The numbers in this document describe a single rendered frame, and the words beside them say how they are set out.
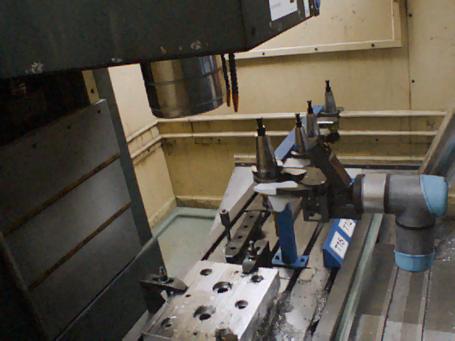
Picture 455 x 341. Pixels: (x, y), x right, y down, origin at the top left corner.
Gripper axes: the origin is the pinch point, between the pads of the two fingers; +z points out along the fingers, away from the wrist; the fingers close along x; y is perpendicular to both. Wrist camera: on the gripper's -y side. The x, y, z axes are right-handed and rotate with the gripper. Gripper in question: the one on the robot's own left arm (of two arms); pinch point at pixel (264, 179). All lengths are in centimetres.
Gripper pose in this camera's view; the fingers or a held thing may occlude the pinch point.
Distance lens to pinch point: 95.0
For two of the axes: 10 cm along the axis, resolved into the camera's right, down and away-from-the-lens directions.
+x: 4.0, -4.4, 8.1
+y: 1.6, 9.0, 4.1
